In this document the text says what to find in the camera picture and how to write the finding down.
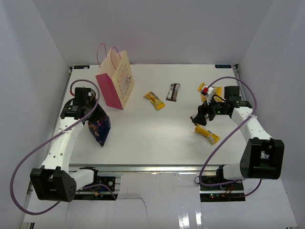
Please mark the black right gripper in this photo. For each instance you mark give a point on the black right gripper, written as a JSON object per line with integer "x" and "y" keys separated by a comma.
{"x": 200, "y": 118}

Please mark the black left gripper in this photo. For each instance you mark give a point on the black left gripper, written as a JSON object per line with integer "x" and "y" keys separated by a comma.
{"x": 99, "y": 113}

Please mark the dark blue purple snack bag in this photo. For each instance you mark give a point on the dark blue purple snack bag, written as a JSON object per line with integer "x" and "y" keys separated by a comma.
{"x": 100, "y": 129}

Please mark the yellow m&m packet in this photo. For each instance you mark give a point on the yellow m&m packet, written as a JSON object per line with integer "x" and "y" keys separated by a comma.
{"x": 155, "y": 100}
{"x": 217, "y": 91}

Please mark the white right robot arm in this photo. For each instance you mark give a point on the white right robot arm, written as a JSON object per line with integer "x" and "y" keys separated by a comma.
{"x": 263, "y": 155}

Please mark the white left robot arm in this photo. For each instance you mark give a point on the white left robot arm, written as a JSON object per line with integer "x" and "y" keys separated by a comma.
{"x": 52, "y": 181}

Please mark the pink cream paper bag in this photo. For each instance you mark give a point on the pink cream paper bag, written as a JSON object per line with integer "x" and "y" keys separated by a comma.
{"x": 115, "y": 78}

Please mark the yellow snack bar near front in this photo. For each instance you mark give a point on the yellow snack bar near front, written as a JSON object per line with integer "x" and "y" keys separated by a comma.
{"x": 210, "y": 136}

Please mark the brown chocolate bar centre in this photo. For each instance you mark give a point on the brown chocolate bar centre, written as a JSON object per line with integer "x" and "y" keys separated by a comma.
{"x": 172, "y": 94}

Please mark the blue label right corner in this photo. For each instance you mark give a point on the blue label right corner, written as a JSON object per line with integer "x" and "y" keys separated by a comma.
{"x": 223, "y": 66}

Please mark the blue label corner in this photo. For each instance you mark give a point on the blue label corner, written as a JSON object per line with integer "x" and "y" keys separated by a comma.
{"x": 81, "y": 67}
{"x": 223, "y": 66}

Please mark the blue label left corner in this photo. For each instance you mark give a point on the blue label left corner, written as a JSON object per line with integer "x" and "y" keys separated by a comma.
{"x": 81, "y": 67}

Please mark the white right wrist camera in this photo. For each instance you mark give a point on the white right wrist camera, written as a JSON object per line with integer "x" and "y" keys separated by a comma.
{"x": 207, "y": 93}

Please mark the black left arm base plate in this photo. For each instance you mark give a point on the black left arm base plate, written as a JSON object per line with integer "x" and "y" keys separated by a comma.
{"x": 99, "y": 183}

